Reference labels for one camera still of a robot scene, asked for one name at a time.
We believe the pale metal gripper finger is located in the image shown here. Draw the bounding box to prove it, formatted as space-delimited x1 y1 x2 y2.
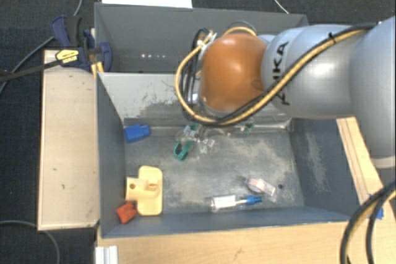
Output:
174 130 199 147
197 136 216 155

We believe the green plastic clip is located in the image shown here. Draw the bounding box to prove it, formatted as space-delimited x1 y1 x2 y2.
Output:
173 142 191 163

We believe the grey metal bin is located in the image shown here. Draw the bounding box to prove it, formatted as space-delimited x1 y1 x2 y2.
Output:
93 2 352 239

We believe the blue plastic block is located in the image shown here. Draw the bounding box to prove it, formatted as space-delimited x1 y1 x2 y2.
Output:
124 124 152 144

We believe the red-orange small block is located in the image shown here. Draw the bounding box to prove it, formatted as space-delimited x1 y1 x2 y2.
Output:
116 201 137 224

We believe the pale wood board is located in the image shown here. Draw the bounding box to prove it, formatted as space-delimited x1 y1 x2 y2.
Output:
37 49 101 231

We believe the cream plastic bracket part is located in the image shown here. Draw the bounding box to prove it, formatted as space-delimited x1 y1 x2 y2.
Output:
124 165 164 216

